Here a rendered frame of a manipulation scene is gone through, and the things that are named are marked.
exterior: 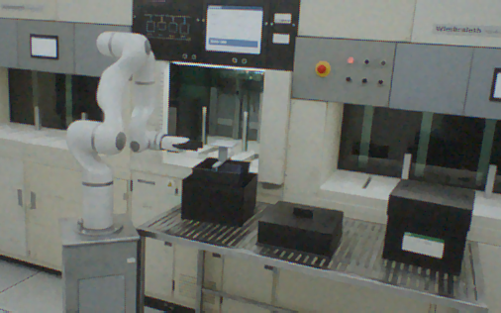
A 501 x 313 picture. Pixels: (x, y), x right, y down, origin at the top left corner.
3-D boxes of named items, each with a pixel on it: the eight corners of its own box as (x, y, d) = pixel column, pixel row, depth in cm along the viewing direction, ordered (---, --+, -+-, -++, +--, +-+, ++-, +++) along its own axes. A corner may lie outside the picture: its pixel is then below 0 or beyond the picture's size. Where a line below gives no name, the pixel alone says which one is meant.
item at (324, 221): (253, 245, 189) (256, 213, 186) (275, 221, 216) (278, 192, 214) (330, 260, 180) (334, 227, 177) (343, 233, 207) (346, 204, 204)
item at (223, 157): (206, 200, 235) (209, 136, 228) (248, 206, 231) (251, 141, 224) (188, 217, 212) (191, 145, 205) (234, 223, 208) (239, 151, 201)
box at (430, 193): (379, 258, 185) (388, 194, 179) (393, 234, 210) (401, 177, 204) (461, 277, 173) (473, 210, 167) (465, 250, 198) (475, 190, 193)
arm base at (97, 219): (74, 238, 184) (73, 190, 180) (70, 220, 201) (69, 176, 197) (126, 233, 192) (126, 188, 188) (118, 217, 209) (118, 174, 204)
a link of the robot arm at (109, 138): (90, 155, 194) (126, 160, 189) (72, 146, 183) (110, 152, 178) (124, 41, 205) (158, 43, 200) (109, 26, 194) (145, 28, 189)
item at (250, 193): (200, 200, 238) (202, 165, 234) (255, 208, 232) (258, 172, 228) (179, 219, 211) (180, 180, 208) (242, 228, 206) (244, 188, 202)
